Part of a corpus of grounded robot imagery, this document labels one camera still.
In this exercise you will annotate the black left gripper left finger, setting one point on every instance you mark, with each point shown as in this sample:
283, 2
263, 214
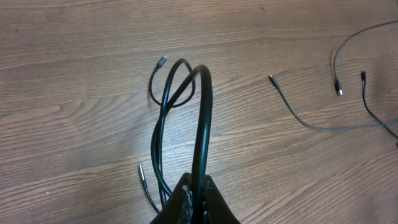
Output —
172, 212

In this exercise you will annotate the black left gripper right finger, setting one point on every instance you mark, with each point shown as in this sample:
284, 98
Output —
215, 208

